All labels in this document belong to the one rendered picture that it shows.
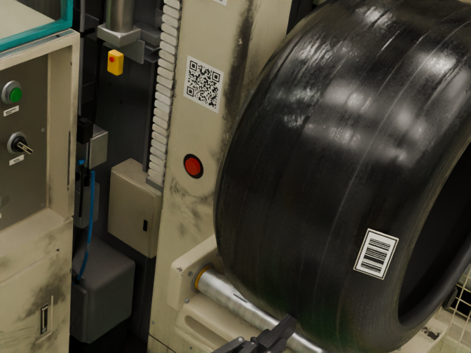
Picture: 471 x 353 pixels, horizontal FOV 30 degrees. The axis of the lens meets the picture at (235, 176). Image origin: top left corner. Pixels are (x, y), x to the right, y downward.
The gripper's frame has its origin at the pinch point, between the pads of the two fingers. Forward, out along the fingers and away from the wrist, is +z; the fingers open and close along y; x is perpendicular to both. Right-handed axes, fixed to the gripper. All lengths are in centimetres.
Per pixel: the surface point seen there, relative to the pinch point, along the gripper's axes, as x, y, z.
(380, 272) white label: -17.1, -11.2, 4.6
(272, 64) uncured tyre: -31.8, 14.9, 14.8
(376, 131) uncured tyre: -31.7, -3.8, 11.4
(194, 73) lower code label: -18.1, 34.8, 22.2
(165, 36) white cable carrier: -21, 42, 24
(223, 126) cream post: -11.4, 27.8, 21.4
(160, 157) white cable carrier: 1.7, 41.0, 20.8
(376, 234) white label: -21.7, -9.2, 5.3
